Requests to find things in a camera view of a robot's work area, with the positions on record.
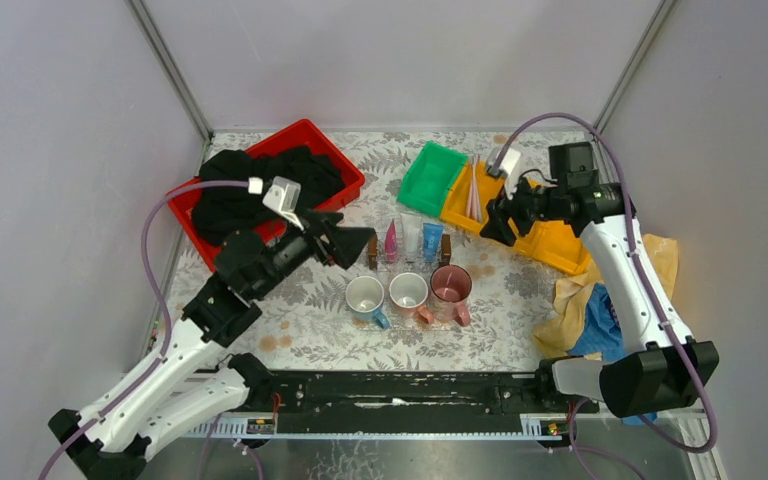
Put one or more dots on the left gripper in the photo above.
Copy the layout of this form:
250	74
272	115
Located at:
321	237

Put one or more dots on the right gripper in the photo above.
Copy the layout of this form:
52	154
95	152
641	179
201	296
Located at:
496	227

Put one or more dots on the pink toothbrush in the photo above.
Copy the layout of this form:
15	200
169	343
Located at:
473	208

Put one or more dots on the blue toothpaste tube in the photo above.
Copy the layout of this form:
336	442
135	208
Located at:
432	237

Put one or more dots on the pink toothpaste tube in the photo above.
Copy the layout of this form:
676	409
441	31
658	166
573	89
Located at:
391	246

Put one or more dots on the white ceramic cup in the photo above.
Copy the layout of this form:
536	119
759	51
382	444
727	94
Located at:
365	297

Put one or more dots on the pink glossy mug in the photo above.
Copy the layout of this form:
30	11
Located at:
451	286

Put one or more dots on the clear acrylic toiletry tray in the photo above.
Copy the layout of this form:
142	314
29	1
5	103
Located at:
381	253

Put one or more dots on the white toothpaste tube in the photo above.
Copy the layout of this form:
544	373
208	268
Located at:
411	228

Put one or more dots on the pink patterned cup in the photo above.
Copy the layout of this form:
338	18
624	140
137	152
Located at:
409	294

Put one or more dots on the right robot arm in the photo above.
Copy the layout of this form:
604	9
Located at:
664	367

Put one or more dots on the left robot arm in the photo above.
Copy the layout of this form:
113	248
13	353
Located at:
117	435

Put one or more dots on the orange bin with toothpastes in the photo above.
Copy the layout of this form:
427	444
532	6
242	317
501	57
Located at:
527	244

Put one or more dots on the green plastic bin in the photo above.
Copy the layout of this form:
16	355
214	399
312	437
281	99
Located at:
428	181

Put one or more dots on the red plastic bin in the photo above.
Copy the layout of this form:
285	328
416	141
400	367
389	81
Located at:
302	132

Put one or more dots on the black cloth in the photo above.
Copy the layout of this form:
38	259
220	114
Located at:
221	211

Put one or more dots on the yellow cloth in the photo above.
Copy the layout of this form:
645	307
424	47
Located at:
556	336

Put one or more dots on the blue cloth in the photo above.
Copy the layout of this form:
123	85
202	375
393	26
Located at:
601	335

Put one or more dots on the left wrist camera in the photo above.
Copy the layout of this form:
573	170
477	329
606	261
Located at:
279	196

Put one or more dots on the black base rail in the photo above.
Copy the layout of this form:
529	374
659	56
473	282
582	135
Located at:
391	405

